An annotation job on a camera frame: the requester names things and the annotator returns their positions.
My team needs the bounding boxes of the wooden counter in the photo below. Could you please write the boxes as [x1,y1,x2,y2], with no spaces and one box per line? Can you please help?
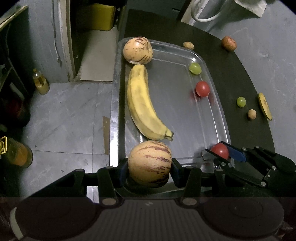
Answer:
[0,5,29,29]

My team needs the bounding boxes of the red apple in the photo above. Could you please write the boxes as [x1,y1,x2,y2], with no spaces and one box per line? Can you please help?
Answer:
[221,36,237,51]

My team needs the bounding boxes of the yellow oil bottle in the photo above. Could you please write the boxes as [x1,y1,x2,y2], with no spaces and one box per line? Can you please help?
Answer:
[32,68,50,95]

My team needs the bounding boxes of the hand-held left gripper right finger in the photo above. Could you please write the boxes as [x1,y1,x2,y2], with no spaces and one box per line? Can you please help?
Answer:
[171,158,216,206]

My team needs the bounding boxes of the bottle with yellow cap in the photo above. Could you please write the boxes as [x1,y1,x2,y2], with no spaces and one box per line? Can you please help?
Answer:
[0,136,33,168]

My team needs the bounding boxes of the red container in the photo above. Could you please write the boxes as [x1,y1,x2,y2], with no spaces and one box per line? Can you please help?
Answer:
[6,98,30,127]

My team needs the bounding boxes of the white hose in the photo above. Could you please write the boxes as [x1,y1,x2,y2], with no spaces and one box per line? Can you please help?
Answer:
[190,0,228,22]

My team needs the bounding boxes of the small yellow banana piece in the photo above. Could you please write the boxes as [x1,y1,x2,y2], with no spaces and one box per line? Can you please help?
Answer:
[258,92,273,121]

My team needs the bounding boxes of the metal tray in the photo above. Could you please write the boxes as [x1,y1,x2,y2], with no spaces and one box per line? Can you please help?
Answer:
[109,37,232,193]

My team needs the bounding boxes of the white cloth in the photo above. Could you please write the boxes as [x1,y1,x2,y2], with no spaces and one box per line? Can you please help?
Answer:
[233,0,266,18]

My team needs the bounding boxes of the cardboard piece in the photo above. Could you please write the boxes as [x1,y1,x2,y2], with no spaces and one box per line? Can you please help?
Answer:
[102,116,111,155]

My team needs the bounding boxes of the striped pepino melon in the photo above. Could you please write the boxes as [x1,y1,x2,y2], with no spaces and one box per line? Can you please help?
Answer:
[128,140,173,188]
[122,36,153,65]

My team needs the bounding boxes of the red cherry tomato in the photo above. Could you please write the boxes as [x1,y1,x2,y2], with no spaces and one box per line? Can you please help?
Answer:
[195,81,211,97]
[210,143,230,160]

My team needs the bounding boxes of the yellow plastic container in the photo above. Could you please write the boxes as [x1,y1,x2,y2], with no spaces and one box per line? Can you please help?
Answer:
[89,2,116,31]

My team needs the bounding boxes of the large yellow banana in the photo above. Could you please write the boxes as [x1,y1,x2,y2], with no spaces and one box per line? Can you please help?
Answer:
[127,64,174,141]

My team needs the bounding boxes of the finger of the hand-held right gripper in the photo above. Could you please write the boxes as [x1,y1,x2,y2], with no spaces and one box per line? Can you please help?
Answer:
[202,149,269,188]
[221,141,296,174]

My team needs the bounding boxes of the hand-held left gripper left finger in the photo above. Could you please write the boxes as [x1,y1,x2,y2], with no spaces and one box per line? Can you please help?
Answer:
[35,158,129,207]

